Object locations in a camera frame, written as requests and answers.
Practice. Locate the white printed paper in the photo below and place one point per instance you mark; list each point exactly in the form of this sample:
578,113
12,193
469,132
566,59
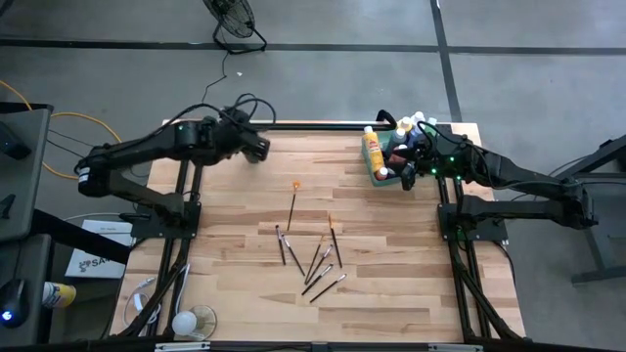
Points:
98,264

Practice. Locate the teal plastic bin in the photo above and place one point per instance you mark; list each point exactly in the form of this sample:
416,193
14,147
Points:
393,181

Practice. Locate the black computer mouse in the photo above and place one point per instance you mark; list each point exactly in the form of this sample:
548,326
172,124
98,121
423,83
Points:
13,300

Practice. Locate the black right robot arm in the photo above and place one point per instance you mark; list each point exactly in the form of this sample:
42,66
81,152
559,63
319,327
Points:
528,183

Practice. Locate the orange fan paint brush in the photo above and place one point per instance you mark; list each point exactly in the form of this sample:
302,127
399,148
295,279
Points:
292,207

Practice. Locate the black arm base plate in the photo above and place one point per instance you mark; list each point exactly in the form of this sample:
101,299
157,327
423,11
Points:
489,232
151,227

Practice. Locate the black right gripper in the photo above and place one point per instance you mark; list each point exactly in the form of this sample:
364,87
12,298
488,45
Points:
437,159

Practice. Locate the black desk device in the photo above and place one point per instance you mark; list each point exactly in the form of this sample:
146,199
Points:
10,142

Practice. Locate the yellow white can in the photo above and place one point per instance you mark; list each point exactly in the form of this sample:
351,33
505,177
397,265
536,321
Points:
59,294

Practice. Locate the black diagonal bar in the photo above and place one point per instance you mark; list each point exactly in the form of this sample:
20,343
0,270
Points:
83,239

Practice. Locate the yellow paint bottle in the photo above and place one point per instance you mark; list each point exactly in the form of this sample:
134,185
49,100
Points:
374,151
405,123

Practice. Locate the dark green cup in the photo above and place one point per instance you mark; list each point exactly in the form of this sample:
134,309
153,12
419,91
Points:
250,159

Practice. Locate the white round bulb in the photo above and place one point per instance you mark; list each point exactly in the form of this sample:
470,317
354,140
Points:
184,322

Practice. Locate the black aluminium rig frame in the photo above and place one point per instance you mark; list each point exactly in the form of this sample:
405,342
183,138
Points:
332,127

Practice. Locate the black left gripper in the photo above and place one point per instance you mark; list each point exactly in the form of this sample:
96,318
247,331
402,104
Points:
237,137

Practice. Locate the black metal stand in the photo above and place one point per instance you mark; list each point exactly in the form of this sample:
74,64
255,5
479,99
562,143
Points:
592,234

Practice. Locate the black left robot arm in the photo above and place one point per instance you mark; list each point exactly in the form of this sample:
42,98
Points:
137,146

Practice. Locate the black paint brush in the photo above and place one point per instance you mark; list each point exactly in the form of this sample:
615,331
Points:
281,244
325,257
327,288
317,280
335,242
315,259
293,255

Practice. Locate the black floor fan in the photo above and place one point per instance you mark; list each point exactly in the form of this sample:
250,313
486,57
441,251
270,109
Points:
230,17

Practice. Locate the grey side table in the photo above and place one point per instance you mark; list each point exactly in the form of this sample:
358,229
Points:
29,186

